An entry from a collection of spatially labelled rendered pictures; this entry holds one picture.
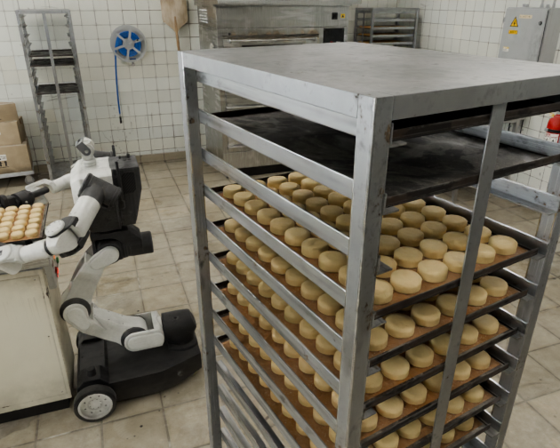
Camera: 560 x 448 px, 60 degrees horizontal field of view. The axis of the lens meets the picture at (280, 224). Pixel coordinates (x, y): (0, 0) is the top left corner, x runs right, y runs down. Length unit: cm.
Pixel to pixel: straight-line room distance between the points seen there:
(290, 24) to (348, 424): 509
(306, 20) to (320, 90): 506
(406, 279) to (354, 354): 16
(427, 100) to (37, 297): 210
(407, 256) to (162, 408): 206
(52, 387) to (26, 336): 33
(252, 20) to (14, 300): 391
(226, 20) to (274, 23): 52
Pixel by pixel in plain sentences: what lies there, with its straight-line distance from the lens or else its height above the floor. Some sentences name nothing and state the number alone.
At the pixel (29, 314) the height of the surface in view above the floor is 62.
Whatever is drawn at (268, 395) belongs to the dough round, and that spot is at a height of 104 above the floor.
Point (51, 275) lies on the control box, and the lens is 247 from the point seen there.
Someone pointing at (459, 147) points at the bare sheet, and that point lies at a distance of 97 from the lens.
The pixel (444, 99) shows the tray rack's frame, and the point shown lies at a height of 181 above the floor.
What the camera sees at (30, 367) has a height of 32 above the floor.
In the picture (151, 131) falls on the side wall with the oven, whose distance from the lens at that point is 648.
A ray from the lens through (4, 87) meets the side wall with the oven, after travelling 641.
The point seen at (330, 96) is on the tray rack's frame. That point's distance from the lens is 65.
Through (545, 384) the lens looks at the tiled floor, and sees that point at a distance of 317.
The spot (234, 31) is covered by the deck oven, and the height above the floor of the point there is 161.
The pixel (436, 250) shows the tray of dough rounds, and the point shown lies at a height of 151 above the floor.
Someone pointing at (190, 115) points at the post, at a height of 168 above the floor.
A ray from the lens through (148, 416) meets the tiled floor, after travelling 273.
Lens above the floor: 192
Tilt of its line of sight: 25 degrees down
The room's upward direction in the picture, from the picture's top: straight up
